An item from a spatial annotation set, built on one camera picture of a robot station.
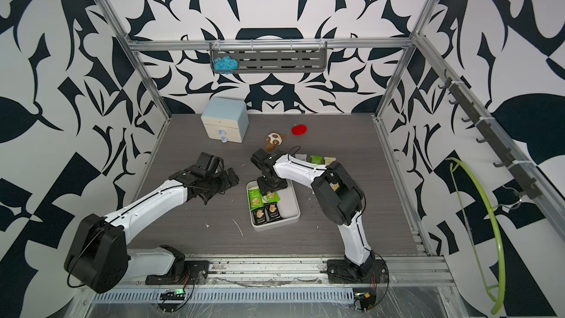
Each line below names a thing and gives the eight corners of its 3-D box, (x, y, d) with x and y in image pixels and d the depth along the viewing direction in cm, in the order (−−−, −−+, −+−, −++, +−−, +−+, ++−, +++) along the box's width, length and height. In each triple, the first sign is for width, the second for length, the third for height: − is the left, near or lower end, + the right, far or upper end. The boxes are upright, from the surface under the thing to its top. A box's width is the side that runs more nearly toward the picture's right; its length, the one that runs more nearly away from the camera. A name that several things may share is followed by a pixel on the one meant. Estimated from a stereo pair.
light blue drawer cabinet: (208, 143, 110) (199, 122, 99) (216, 111, 124) (209, 90, 113) (246, 143, 110) (241, 122, 99) (250, 111, 124) (246, 90, 113)
